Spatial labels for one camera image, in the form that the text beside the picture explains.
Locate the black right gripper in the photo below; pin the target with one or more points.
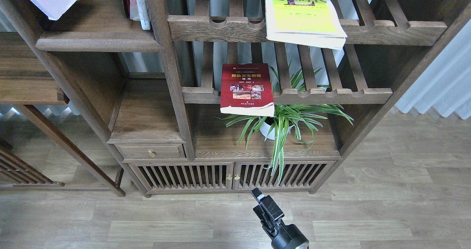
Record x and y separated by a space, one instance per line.
283 236

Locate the white plant pot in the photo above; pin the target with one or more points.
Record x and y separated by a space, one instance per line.
265 127

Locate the green spider plant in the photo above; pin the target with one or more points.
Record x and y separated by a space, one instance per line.
305 118

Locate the brass drawer knob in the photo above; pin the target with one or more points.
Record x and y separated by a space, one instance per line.
151 153

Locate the dark wooden bookshelf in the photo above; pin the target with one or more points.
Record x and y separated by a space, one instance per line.
157 90

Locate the yellow green book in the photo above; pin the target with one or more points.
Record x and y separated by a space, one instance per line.
304 22

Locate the white curtain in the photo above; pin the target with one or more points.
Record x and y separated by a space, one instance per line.
446 84

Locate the white upright book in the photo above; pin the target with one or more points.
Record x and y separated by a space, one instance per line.
139 12

